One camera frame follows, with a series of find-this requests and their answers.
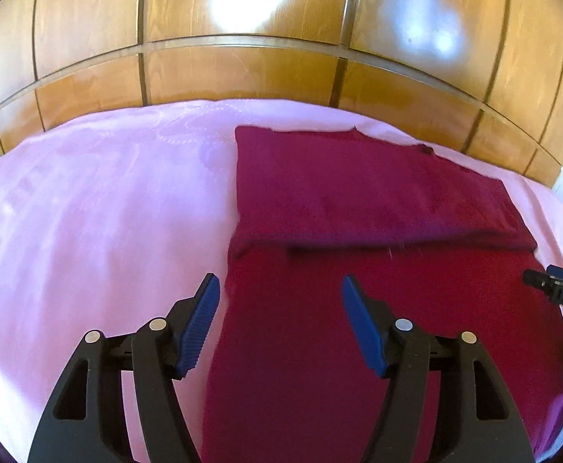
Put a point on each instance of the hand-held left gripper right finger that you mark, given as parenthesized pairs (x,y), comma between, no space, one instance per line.
(361,323)

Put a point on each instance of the pink bed blanket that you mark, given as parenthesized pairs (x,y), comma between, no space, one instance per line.
(93,226)

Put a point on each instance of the dark red knit garment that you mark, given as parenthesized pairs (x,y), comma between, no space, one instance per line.
(358,202)

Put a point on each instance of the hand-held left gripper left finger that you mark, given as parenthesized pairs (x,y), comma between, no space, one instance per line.
(199,318)

